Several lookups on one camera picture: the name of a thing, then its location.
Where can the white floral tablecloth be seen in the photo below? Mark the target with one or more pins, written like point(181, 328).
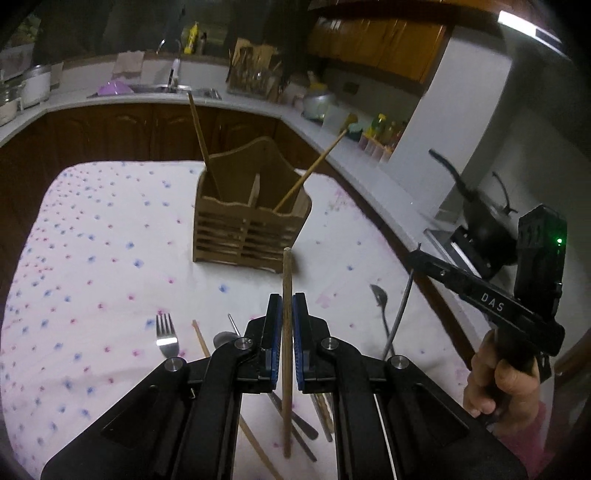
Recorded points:
point(92, 277)

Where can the wooden slatted utensil holder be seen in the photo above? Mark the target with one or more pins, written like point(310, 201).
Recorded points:
point(231, 230)

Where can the white kitchen countertop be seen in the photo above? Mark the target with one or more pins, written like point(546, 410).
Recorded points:
point(74, 97)

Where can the chrome sink faucet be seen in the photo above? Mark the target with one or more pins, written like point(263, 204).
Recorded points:
point(160, 46)

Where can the small silver fork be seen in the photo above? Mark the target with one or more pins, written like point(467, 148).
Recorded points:
point(399, 314)

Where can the person's right hand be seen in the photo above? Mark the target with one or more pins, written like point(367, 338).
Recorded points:
point(517, 392)

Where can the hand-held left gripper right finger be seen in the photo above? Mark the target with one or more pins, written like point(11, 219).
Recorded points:
point(300, 332)

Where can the silver spoon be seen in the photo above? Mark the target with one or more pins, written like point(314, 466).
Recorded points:
point(378, 295)
point(222, 339)

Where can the dark kitchen window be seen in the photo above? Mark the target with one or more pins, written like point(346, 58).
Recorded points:
point(115, 23)

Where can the white cooking pot with lid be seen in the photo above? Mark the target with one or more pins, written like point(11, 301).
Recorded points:
point(36, 90)

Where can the steel kitchen sink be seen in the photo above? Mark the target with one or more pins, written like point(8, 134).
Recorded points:
point(157, 88)

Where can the person's right forearm pink sleeve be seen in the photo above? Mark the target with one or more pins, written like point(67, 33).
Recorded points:
point(535, 438)

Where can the silver pot with lid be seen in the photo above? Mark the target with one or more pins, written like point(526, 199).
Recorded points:
point(316, 104)

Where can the large silver fork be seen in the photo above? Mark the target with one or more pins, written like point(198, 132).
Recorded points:
point(166, 341)

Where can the dark wall socket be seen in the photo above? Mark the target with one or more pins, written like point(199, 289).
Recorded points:
point(352, 88)

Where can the dark wooden lower cabinets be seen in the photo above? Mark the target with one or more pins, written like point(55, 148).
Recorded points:
point(115, 134)

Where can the beige hanging towel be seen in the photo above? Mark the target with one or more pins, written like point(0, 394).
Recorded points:
point(128, 64)

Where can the rack with kitchen tools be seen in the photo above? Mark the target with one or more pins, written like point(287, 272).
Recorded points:
point(254, 74)

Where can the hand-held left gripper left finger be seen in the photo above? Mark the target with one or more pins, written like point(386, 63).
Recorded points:
point(276, 332)

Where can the purple plastic lid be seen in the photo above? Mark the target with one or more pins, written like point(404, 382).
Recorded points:
point(115, 87)

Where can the wooden upper cabinets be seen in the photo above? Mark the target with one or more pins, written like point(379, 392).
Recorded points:
point(378, 41)

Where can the yellow dish soap bottle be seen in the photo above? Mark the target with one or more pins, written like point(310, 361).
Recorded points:
point(191, 39)

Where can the spice jar set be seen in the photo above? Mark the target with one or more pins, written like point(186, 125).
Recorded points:
point(375, 147)

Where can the white range hood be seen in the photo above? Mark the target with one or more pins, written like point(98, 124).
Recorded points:
point(526, 30)

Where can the white plastic jug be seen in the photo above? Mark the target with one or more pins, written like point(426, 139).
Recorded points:
point(334, 121)

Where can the glass jar appliance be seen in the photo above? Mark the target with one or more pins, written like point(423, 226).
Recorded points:
point(9, 106)

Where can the gas stove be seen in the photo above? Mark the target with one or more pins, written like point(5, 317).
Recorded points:
point(461, 254)

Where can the grey bottle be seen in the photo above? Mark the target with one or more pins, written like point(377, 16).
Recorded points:
point(202, 44)

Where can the yellow green scrubber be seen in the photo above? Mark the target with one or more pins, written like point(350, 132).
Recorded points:
point(351, 121)

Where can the wooden chopstick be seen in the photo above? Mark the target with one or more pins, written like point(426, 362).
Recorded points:
point(287, 277)
point(314, 168)
point(198, 129)
point(201, 337)

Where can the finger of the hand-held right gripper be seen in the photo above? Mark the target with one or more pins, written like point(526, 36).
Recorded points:
point(431, 267)

